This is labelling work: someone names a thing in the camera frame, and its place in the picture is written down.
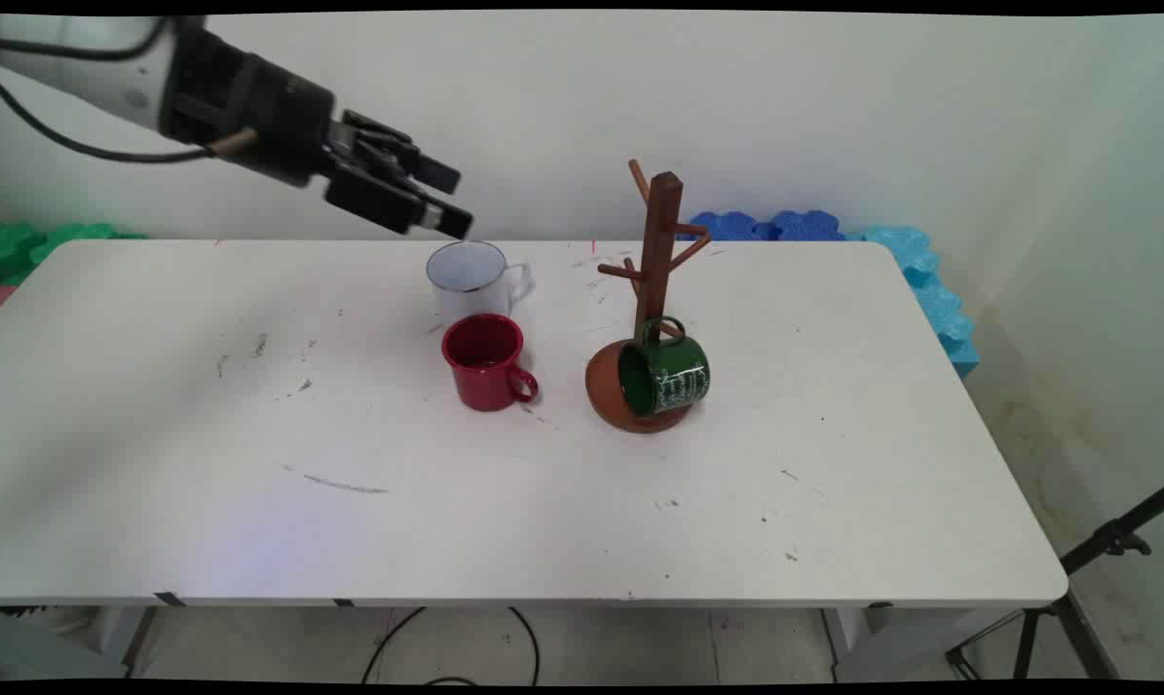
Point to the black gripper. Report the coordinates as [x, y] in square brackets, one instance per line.
[254, 111]

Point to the green enamel mug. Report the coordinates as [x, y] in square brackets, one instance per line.
[664, 378]

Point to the white enamel mug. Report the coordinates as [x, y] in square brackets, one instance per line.
[466, 280]

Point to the red enamel mug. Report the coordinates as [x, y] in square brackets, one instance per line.
[485, 372]

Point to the brown wooden mug tree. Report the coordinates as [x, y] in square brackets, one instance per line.
[661, 241]

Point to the dark blue foam tile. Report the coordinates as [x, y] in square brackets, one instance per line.
[732, 227]
[809, 226]

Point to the green foam tile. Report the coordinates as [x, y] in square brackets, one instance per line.
[32, 246]

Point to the pink foam tile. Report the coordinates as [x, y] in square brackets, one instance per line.
[1, 295]

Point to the white table leg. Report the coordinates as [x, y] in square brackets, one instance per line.
[124, 632]
[847, 637]

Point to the light blue foam tile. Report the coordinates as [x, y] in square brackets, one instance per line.
[934, 290]

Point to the black camera tripod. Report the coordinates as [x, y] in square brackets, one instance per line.
[1074, 618]

